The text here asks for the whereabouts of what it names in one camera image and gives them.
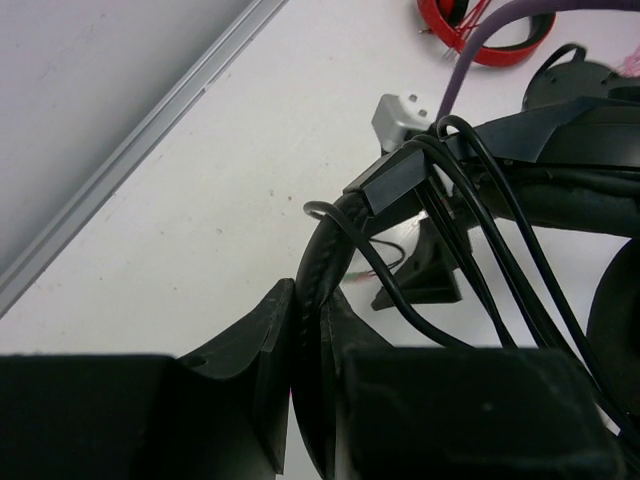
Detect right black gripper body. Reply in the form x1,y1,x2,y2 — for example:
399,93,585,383
522,43,625,111

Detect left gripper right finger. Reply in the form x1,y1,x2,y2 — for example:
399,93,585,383
320,292,627,479

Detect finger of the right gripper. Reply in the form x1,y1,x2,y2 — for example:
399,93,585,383
394,218,462,305

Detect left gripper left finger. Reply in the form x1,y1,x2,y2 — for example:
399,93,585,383
1,279,294,479

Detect black headset with cable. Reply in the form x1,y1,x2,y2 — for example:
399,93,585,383
294,94,640,451

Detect pink headphones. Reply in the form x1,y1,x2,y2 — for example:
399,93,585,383
616,47,640,78

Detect red headphones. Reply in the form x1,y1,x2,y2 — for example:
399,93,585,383
416,0,557,67

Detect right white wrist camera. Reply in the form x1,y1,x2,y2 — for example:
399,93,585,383
371,91,433,153

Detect aluminium table frame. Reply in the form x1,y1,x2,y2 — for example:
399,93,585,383
1,1,282,310

